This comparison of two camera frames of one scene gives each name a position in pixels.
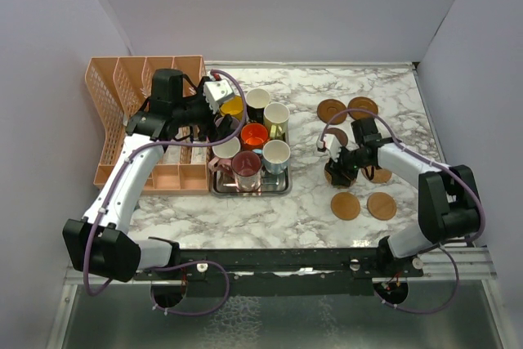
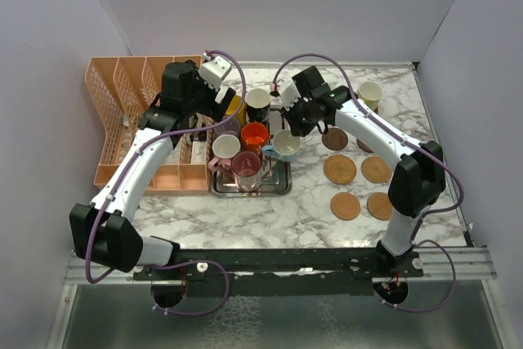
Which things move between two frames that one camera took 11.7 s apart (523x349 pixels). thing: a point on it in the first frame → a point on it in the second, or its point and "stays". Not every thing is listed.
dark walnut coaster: x=340 y=135 stays
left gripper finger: x=224 y=128 → x=225 y=95
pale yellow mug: x=276 y=117 → x=370 y=92
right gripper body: x=348 y=164 → x=301 y=117
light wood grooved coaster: x=382 y=205 stays
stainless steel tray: x=271 y=185 stays
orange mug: x=253 y=136 stays
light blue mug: x=275 y=154 → x=285 y=146
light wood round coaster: x=345 y=205 stays
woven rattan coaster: x=379 y=175 stays
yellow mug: x=234 y=107 stays
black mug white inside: x=257 y=100 stays
